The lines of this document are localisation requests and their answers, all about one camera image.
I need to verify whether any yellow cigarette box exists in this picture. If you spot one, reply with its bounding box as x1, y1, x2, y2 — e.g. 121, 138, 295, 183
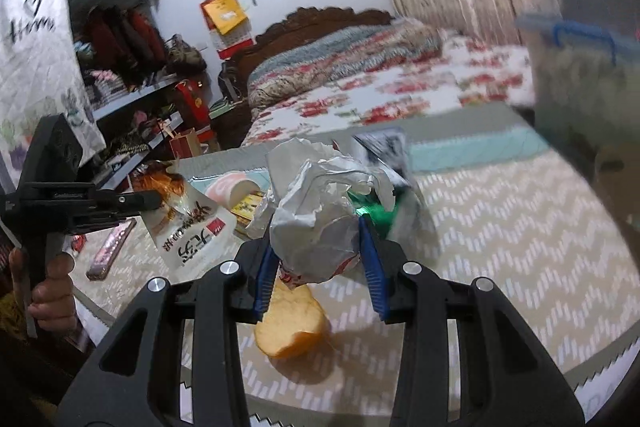
231, 191, 264, 229

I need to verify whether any white paper bag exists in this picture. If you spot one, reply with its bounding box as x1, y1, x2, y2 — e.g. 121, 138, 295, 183
247, 139, 395, 287

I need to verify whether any clear storage box blue lid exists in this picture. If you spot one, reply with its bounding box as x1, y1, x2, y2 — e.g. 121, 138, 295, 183
516, 14, 639, 148

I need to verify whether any crushed green beer can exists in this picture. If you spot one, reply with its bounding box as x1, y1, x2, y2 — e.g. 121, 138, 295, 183
347, 182, 424, 244

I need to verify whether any folded patchwork blanket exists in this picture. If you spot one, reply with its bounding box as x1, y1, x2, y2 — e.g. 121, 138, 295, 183
247, 18, 442, 113

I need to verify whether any dark wooden headboard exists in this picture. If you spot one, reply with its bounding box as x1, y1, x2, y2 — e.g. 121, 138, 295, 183
217, 6, 393, 98

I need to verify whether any yellow red hanging bag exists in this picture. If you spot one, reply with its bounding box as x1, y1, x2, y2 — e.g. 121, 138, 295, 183
200, 0, 254, 61

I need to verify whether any floral bed sheet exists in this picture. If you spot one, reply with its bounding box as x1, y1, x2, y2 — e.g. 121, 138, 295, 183
241, 36, 535, 146

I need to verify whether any person's left hand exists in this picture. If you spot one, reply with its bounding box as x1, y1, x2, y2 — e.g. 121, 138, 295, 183
9, 248, 77, 335

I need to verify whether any beige plastic trash bin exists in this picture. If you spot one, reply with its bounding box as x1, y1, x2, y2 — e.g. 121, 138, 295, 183
593, 143, 640, 231

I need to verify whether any white quilted cloth cover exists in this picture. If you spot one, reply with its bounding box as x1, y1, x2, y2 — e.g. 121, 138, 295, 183
1, 0, 105, 183

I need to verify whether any silver black foil packet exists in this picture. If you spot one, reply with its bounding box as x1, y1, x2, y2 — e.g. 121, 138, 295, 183
352, 127, 410, 178

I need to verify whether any white printed snack bag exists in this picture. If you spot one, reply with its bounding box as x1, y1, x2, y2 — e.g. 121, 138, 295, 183
131, 161, 236, 280

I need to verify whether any orange bread slice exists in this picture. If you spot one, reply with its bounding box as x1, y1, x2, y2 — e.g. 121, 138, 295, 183
254, 279, 329, 360

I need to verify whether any metal storage shelf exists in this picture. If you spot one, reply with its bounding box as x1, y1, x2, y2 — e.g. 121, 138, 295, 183
68, 0, 212, 188

